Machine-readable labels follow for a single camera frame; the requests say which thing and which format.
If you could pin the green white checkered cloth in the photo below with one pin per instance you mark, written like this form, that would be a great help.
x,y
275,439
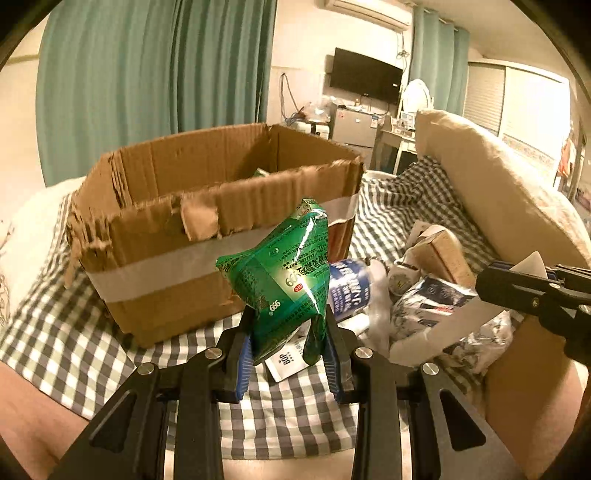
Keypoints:
x,y
64,350

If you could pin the red hanging clothes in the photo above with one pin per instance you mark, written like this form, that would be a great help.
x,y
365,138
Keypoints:
x,y
566,159

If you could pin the white sachet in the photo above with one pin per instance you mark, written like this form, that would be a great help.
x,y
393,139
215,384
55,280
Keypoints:
x,y
286,367

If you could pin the brown cardboard box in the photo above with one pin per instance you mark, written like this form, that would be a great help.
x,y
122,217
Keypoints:
x,y
157,272

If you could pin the wide teal curtain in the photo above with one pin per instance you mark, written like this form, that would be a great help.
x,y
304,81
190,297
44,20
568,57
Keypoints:
x,y
138,69

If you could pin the white air conditioner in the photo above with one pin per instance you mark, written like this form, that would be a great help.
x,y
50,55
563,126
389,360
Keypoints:
x,y
369,11

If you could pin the white appliance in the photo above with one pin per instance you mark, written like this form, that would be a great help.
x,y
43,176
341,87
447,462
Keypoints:
x,y
314,128

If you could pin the blue white packet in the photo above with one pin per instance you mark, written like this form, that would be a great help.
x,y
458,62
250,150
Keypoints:
x,y
429,300

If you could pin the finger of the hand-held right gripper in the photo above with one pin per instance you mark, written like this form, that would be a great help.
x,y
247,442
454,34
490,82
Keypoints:
x,y
572,274
512,288

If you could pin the white dressing table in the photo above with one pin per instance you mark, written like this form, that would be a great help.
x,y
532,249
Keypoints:
x,y
392,138

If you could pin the white sliding wardrobe doors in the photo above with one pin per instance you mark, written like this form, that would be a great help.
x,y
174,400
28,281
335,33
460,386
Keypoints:
x,y
517,106

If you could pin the small brown carton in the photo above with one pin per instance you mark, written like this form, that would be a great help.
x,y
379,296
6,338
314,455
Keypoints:
x,y
445,256

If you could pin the blue white plastic bottle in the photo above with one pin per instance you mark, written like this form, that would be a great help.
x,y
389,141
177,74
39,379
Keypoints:
x,y
348,286

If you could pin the black wall television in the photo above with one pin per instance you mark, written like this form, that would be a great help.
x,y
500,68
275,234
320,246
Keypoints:
x,y
364,76

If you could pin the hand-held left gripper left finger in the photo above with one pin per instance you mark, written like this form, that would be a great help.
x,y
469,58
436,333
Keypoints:
x,y
241,369

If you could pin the narrow teal curtain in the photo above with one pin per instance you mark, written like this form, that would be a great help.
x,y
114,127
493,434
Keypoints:
x,y
438,60

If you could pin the small silver fridge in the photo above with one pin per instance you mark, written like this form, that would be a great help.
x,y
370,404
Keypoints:
x,y
355,127

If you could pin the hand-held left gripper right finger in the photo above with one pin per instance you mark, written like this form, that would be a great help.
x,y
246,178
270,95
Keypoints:
x,y
331,369

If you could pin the beige cushion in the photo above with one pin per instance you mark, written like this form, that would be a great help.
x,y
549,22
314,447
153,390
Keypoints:
x,y
489,184

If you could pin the cream bed sheet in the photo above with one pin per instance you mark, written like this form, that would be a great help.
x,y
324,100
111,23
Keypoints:
x,y
32,406

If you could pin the green foil packet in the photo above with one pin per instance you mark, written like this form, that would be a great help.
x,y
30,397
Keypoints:
x,y
286,286

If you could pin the crumpled patterned foil wrapper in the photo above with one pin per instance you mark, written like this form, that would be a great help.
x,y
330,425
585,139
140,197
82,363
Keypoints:
x,y
485,346

